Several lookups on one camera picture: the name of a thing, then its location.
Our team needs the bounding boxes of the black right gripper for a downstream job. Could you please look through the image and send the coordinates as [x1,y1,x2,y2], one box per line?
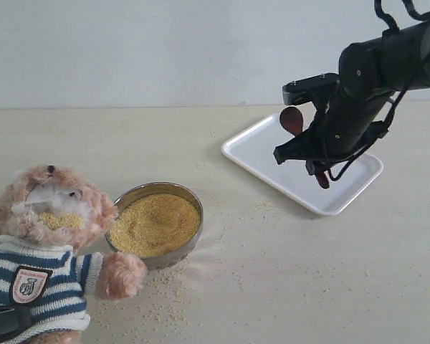
[273,110,388,176]

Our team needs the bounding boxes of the dark red wooden spoon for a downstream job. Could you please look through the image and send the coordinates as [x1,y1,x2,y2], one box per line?
[279,106,330,189]

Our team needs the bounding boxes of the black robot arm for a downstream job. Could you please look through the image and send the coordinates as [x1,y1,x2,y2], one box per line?
[274,12,430,175]

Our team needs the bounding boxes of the teddy bear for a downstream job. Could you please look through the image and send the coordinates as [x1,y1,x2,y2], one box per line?
[0,163,148,344]

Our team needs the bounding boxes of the white plastic tray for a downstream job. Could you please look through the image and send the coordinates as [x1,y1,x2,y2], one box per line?
[221,113,383,216]

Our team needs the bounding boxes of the steel bowl of millet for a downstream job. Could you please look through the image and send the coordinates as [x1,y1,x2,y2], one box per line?
[105,181,204,270]

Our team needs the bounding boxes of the black camera cable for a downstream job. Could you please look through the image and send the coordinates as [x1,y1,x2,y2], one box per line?
[325,0,430,181]

